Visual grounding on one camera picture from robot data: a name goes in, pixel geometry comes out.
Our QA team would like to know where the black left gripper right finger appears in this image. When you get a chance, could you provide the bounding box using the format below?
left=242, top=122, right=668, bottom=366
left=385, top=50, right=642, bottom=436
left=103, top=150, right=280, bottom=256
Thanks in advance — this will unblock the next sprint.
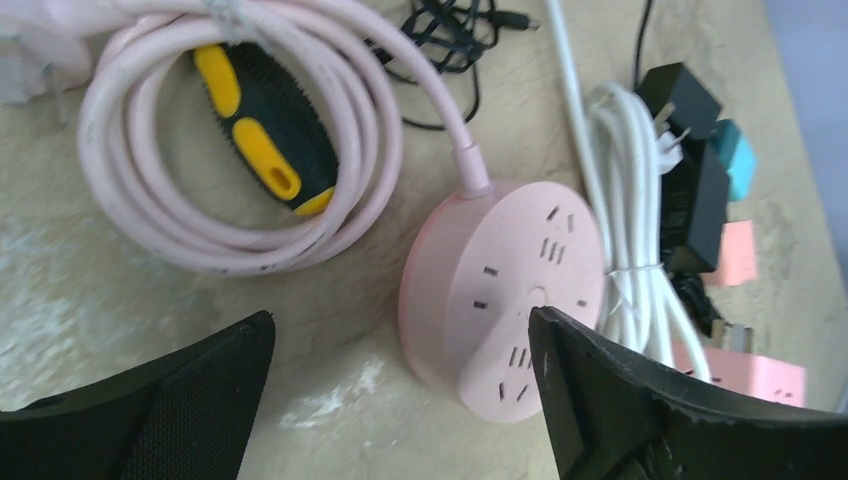
left=529, top=306, right=847, bottom=479

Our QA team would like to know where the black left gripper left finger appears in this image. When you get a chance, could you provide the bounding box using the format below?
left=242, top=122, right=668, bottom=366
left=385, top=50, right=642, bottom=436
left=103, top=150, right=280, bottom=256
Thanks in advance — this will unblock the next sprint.
left=1, top=311, right=276, bottom=479

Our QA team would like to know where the pink cube power socket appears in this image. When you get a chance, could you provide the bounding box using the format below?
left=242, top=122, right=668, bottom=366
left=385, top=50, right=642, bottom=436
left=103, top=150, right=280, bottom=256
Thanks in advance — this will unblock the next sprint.
left=703, top=320, right=806, bottom=408

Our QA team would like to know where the thin black adapter cable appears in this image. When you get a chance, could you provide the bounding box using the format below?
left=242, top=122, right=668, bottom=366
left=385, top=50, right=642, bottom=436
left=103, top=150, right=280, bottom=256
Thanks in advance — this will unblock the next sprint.
left=632, top=0, right=730, bottom=339

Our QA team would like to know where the salmon pink USB charger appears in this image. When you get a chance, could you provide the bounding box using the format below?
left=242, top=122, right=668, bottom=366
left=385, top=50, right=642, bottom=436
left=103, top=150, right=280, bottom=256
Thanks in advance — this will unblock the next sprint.
left=701, top=220, right=759, bottom=287

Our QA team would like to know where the pink round socket base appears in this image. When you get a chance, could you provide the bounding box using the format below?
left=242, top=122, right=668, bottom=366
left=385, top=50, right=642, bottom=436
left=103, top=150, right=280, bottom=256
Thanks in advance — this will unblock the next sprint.
left=398, top=182, right=605, bottom=423

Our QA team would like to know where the white power cord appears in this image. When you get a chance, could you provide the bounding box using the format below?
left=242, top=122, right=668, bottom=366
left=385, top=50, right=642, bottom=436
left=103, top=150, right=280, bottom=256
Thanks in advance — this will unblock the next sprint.
left=543, top=0, right=713, bottom=386

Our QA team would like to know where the teal USB charger plug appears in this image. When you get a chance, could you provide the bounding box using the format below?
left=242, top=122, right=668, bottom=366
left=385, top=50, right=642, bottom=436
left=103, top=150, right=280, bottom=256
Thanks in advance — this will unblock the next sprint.
left=709, top=119, right=758, bottom=202

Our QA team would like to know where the black yellow flathead screwdriver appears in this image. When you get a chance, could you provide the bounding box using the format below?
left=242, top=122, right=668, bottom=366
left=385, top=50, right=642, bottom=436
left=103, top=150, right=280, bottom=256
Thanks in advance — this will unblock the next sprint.
left=191, top=43, right=339, bottom=216

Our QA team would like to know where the black power adapter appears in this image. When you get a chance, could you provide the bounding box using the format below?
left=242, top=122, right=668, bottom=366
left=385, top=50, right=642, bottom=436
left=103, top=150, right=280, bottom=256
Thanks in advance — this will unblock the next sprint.
left=636, top=62, right=722, bottom=140
left=660, top=140, right=729, bottom=274

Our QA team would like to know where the pink cable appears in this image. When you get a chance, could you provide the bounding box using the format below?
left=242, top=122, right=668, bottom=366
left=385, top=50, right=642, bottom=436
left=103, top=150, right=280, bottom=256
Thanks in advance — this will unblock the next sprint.
left=0, top=0, right=495, bottom=278

